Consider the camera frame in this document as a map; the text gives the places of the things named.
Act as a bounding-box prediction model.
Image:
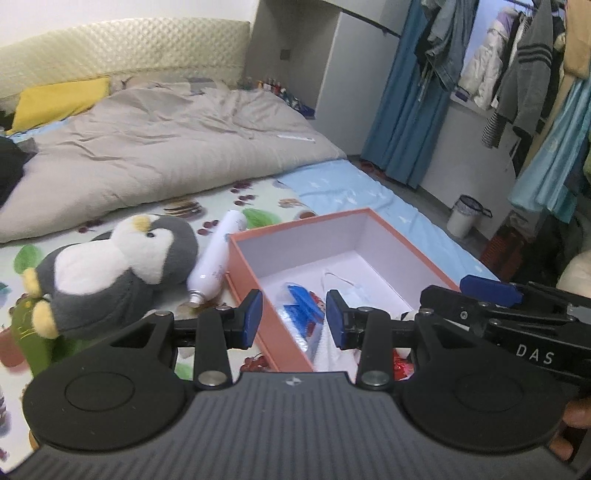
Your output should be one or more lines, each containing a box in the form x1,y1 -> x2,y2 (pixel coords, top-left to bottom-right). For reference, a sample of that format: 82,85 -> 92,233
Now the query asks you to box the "hanging grey striped sweater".
481,0 -> 567,149

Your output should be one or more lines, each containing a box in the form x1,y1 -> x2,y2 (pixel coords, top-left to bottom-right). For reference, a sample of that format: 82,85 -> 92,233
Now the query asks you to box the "hanging beige garment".
560,0 -> 591,80

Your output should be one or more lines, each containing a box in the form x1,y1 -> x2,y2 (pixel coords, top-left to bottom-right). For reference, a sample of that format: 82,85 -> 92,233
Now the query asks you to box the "white textured cloth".
314,327 -> 366,373

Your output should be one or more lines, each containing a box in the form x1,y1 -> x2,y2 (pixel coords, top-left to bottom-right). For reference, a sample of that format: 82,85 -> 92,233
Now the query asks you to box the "red basket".
479,225 -> 526,281

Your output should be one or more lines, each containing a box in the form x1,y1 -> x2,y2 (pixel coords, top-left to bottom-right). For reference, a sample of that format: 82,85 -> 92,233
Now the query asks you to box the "hanging light blue dress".
507,75 -> 591,223

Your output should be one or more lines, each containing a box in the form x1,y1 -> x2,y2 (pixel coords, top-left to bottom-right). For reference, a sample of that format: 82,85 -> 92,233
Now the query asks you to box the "orange cardboard box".
227,208 -> 462,373

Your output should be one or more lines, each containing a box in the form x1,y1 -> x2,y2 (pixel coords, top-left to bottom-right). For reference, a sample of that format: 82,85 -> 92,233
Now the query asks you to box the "hanging denim garment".
413,0 -> 482,94

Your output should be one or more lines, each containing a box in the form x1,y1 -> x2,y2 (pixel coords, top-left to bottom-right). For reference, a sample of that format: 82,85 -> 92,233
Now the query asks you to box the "shiny red foil packet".
392,348 -> 419,382

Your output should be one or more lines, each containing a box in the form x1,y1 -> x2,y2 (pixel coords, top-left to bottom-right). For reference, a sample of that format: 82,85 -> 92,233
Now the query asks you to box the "green embroidered plush toy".
9,295 -> 89,378

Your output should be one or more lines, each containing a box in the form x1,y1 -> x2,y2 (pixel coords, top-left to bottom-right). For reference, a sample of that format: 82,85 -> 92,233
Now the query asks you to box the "cream padded headboard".
0,18 -> 252,101

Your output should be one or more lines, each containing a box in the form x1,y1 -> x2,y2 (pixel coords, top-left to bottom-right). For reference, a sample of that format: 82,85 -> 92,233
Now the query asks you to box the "person's right hand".
549,398 -> 591,463

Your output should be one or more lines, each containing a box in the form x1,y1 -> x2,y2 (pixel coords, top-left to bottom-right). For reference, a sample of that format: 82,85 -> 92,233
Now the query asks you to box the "white spray bottle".
186,210 -> 249,306

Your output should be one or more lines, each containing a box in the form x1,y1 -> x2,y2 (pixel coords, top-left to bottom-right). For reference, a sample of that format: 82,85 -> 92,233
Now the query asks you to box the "fruit print mat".
0,178 -> 319,462

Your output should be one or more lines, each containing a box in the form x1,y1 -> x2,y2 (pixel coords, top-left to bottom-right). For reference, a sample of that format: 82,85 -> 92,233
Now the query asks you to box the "grey white penguin plush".
21,215 -> 200,341

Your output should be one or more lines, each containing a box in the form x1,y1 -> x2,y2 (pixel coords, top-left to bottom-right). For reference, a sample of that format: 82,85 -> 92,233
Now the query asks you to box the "row of small bottles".
255,78 -> 315,119

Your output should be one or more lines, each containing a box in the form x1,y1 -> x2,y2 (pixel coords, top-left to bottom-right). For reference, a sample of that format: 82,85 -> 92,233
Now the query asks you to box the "clear zip bag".
321,270 -> 414,315

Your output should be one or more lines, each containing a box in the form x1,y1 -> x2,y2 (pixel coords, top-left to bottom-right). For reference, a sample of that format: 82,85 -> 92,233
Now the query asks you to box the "grey duvet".
0,76 -> 347,244

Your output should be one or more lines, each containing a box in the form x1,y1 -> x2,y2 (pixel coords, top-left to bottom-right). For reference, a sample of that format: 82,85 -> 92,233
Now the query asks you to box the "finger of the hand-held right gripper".
419,285 -> 573,335
460,275 -> 591,319

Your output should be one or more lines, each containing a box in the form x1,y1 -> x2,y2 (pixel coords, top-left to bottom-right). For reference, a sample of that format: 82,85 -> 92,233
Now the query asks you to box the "hanging white puffer jacket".
456,8 -> 519,112

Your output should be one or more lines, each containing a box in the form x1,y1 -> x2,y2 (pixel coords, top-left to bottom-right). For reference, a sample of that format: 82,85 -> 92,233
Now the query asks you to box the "white cabinet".
250,0 -> 403,156

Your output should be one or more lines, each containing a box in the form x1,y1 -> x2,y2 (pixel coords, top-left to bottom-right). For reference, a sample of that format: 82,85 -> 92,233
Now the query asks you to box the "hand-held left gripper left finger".
111,288 -> 264,391

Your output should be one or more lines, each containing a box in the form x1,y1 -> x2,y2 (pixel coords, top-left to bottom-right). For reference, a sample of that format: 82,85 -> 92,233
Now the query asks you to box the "white trash bin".
445,194 -> 493,240

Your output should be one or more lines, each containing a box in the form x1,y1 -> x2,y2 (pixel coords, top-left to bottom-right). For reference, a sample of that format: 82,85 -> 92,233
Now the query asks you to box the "clear bag of blue items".
276,281 -> 327,352

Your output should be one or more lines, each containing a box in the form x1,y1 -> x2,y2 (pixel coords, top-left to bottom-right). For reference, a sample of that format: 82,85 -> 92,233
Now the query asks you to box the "blue curtain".
360,0 -> 482,190

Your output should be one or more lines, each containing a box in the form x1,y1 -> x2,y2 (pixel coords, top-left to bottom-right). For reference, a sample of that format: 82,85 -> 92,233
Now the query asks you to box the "yellow pillow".
10,76 -> 112,136

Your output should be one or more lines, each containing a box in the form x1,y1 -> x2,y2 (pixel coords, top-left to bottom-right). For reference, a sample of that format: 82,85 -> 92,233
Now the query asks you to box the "dark cloth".
0,136 -> 37,206

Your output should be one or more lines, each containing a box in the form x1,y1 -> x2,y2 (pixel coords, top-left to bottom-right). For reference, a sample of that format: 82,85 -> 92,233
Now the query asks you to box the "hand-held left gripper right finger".
325,289 -> 497,391

